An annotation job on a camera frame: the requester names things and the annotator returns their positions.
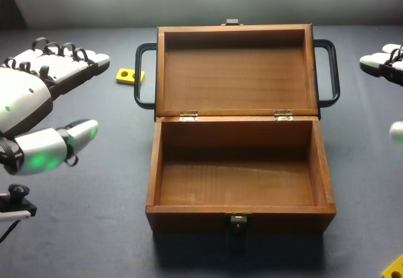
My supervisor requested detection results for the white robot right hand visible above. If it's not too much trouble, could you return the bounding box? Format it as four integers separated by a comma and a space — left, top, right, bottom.
360, 43, 403, 148

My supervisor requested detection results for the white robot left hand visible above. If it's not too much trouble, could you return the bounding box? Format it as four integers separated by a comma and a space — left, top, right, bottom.
0, 37, 111, 177

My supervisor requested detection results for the wooden box lid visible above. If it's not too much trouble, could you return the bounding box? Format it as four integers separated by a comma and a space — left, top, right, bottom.
154, 18, 322, 123

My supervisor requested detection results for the wooden box base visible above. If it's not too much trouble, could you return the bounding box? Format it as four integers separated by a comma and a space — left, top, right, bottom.
145, 115, 337, 255

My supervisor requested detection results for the yellow block with two holes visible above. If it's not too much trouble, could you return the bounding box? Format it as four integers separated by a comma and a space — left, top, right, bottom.
115, 67, 146, 86
381, 254, 403, 278

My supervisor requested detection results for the black clamp with knob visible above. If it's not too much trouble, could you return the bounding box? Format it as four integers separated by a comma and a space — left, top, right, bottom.
0, 183, 38, 223

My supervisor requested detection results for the grey table cloth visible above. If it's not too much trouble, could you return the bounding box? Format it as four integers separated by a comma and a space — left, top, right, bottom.
0, 25, 403, 278

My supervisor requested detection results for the black metal side handle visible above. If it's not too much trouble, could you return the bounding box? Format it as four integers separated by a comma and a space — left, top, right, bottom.
134, 42, 158, 109
314, 39, 341, 108

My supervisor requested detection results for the thin black cable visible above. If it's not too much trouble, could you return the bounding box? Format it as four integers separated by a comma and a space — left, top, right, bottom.
0, 219, 20, 244

